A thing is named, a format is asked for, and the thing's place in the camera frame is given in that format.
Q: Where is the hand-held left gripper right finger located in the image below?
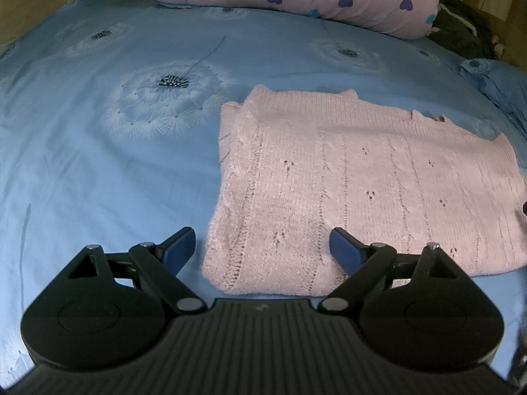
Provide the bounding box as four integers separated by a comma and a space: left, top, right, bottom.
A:
320, 226, 459, 314

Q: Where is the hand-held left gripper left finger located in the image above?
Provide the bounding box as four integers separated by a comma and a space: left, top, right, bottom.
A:
68, 226, 205, 314

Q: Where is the pink knitted sweater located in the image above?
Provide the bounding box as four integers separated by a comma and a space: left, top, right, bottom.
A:
202, 83, 527, 297

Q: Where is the blue floral bed sheet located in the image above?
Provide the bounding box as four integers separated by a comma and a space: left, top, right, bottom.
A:
0, 0, 527, 383

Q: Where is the blue floral pillow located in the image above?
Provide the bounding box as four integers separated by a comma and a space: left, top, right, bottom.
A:
457, 58, 527, 132

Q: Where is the dark patterned cloth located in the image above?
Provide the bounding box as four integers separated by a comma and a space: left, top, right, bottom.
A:
426, 0, 505, 60

